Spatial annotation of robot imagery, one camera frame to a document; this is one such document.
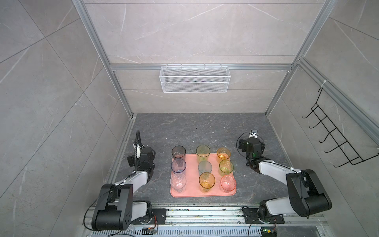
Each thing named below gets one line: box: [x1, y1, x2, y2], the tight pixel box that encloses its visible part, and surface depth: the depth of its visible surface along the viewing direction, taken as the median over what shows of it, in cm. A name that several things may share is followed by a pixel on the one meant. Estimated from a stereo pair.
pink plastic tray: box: [170, 153, 237, 198], surface depth 82 cm
